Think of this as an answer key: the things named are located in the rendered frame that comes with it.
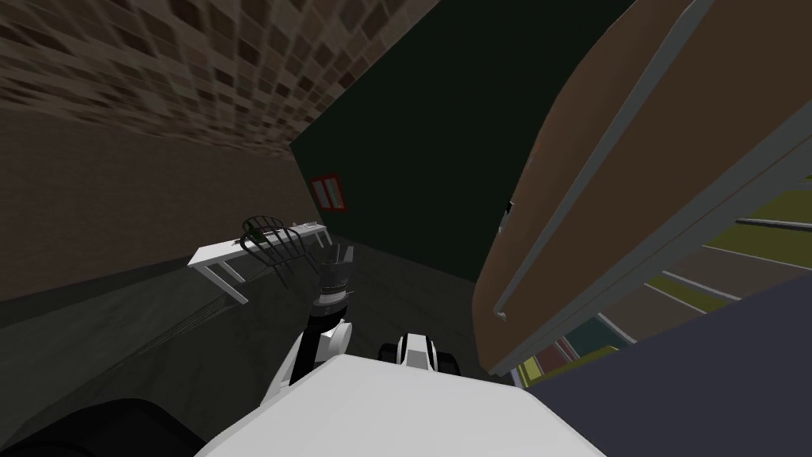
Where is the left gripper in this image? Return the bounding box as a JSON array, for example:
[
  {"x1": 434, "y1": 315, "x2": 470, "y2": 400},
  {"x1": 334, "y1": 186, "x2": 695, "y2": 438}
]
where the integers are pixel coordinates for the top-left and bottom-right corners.
[{"x1": 317, "y1": 244, "x2": 356, "y2": 298}]

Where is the white table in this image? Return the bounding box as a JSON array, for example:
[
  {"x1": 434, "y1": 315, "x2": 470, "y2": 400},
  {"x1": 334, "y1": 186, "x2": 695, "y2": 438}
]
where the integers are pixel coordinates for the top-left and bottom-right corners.
[{"x1": 186, "y1": 221, "x2": 333, "y2": 305}]

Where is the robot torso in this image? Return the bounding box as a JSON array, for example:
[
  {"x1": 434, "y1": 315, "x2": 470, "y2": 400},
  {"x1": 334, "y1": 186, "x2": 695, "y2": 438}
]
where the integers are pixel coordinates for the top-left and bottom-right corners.
[{"x1": 195, "y1": 332, "x2": 608, "y2": 457}]

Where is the cupboard with coloured shelves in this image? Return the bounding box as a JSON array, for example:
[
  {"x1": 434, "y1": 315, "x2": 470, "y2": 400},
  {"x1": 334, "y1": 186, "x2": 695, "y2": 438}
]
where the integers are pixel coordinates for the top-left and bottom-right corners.
[{"x1": 510, "y1": 171, "x2": 812, "y2": 457}]

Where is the brown cupboard door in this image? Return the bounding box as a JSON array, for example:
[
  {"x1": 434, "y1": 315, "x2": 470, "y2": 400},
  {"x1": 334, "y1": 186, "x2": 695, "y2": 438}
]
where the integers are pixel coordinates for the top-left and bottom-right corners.
[{"x1": 471, "y1": 0, "x2": 812, "y2": 377}]

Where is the black wire chair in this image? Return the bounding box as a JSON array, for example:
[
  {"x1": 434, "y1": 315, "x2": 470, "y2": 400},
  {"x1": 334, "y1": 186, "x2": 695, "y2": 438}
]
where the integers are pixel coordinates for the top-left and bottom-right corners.
[{"x1": 239, "y1": 215, "x2": 320, "y2": 290}]

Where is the grey bar handle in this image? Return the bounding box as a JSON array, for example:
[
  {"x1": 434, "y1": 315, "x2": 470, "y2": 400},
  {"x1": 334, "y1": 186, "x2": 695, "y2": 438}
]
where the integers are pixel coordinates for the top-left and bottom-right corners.
[{"x1": 492, "y1": 0, "x2": 719, "y2": 322}]

